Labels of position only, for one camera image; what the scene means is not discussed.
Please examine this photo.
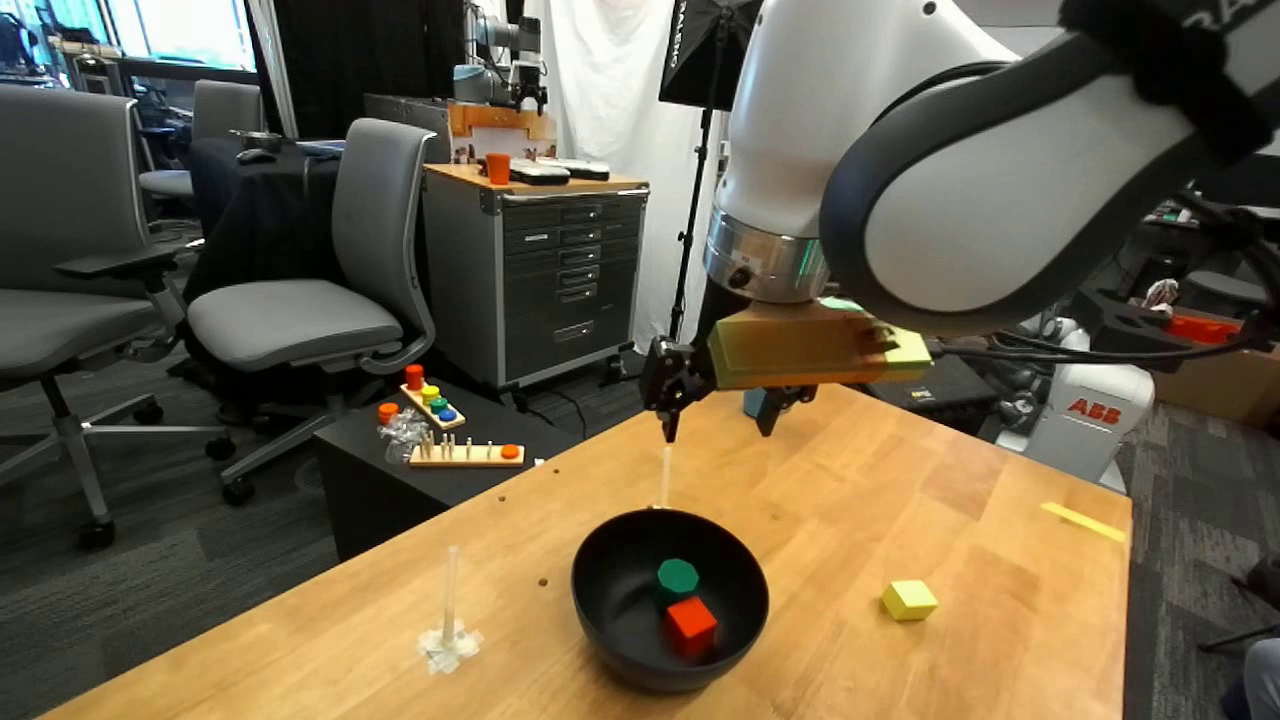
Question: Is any black softbox light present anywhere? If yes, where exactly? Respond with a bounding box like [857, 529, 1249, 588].
[659, 0, 765, 112]

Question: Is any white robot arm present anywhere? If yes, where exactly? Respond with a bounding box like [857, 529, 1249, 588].
[638, 0, 1280, 428]

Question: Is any white ABB robot base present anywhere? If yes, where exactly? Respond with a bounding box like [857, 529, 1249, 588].
[1028, 363, 1157, 481]

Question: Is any yellow tape strip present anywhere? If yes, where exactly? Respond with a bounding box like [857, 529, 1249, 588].
[1041, 499, 1126, 542]

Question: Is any black bowl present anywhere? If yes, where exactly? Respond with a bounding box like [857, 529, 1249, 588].
[571, 509, 769, 696]

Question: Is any orange cube block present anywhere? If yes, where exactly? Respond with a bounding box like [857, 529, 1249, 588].
[663, 595, 721, 658]

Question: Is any yellow cube block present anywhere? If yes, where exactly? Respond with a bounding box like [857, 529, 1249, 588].
[881, 581, 939, 625]

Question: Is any green cylinder block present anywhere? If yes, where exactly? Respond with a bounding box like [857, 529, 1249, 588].
[655, 556, 699, 595]

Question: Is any grey office chair far left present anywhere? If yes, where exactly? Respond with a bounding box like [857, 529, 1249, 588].
[0, 84, 236, 548]

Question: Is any colourful wooden toy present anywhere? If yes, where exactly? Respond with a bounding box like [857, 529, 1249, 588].
[408, 444, 527, 469]

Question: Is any clear plastic stand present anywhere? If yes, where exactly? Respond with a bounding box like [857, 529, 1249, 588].
[419, 548, 482, 674]

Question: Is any grey office chair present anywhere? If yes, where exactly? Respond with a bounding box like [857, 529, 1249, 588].
[187, 116, 437, 503]
[0, 84, 236, 548]

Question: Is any orange cup on cabinet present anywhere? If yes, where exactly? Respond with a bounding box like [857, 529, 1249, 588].
[482, 151, 513, 184]

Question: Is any grey metal drawer cabinet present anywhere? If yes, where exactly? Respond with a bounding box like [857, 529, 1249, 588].
[423, 165, 648, 391]

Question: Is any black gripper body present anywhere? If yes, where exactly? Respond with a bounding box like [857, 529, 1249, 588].
[638, 340, 716, 408]

